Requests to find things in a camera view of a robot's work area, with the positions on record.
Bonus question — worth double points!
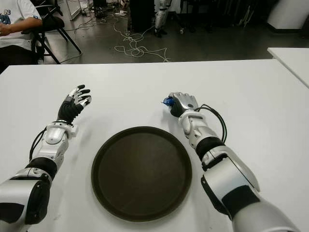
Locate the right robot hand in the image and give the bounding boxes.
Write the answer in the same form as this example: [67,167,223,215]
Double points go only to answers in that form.
[168,91,199,118]

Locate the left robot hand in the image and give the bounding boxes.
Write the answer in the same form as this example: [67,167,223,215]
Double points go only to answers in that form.
[57,84,93,125]

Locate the blue Oreo packet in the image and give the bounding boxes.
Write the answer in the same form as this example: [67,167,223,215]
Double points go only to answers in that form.
[161,96,175,107]

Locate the round dark brown tray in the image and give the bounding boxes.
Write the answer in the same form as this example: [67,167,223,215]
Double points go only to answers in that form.
[91,126,193,222]

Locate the black folding chair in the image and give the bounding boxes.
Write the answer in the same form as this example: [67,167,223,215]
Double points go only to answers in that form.
[23,0,83,65]

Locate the seated person white t-shirt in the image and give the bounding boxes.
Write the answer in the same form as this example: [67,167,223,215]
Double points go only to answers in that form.
[0,0,43,73]

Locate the black cabinet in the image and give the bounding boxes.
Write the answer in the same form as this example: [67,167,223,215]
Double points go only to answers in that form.
[129,0,156,33]

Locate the white side table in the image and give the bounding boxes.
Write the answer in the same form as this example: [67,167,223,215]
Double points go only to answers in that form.
[267,47,309,89]

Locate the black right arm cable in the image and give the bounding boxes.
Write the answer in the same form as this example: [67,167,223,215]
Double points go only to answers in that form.
[197,103,228,145]

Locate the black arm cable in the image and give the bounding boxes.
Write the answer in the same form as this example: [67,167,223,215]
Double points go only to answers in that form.
[28,128,48,162]
[197,103,228,145]

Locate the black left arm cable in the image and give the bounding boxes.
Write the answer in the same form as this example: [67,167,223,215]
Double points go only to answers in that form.
[28,128,48,162]

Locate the white cable on floor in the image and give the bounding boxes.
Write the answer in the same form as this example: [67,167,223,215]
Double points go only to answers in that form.
[113,14,171,63]

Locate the white curved pedestal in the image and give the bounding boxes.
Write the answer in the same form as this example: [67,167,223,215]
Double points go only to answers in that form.
[267,0,309,31]

